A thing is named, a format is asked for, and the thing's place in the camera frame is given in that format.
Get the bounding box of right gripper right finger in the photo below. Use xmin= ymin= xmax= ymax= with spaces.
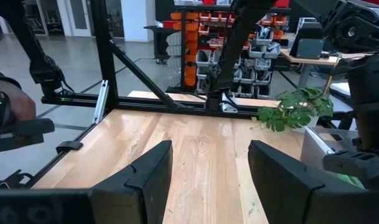
xmin=248 ymin=139 xmax=365 ymax=224

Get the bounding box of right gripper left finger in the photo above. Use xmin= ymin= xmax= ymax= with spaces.
xmin=89 ymin=139 xmax=174 ymax=224

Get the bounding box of grey plastic bin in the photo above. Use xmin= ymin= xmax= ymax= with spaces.
xmin=300 ymin=126 xmax=368 ymax=189

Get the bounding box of wooden office desk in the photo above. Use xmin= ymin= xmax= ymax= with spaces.
xmin=280 ymin=46 xmax=379 ymax=91

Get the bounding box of green potted plant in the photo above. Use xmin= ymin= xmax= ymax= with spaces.
xmin=251 ymin=86 xmax=335 ymax=133

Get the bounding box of black grey desktop device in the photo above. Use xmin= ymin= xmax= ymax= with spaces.
xmin=289 ymin=26 xmax=325 ymax=60

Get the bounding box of black table edge clip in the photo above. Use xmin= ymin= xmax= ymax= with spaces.
xmin=55 ymin=140 xmax=84 ymax=154

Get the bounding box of person's hand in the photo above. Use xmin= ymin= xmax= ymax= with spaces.
xmin=0 ymin=80 xmax=37 ymax=123

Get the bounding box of shelf with orange bins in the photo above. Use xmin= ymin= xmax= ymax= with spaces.
xmin=166 ymin=2 xmax=290 ymax=99

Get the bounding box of silver frame bracket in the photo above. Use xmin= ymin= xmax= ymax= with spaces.
xmin=221 ymin=92 xmax=240 ymax=114
xmin=92 ymin=80 xmax=110 ymax=126

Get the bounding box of black aluminium frame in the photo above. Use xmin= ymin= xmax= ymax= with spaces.
xmin=0 ymin=0 xmax=271 ymax=191

